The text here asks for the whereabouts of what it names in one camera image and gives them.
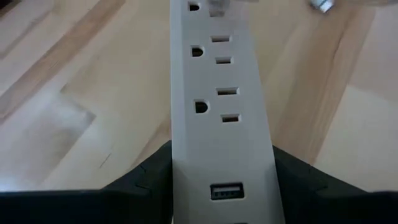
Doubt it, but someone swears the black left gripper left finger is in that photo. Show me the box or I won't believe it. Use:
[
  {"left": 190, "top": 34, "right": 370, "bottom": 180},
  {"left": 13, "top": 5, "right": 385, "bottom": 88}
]
[{"left": 0, "top": 139, "right": 174, "bottom": 224}]

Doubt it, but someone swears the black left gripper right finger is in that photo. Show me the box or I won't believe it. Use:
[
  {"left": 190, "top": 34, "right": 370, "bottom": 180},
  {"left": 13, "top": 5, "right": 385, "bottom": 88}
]
[{"left": 272, "top": 144, "right": 398, "bottom": 224}]

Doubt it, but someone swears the white power strip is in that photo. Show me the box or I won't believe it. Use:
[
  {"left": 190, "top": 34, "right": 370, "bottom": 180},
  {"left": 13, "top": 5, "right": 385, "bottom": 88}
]
[{"left": 169, "top": 0, "right": 286, "bottom": 224}]

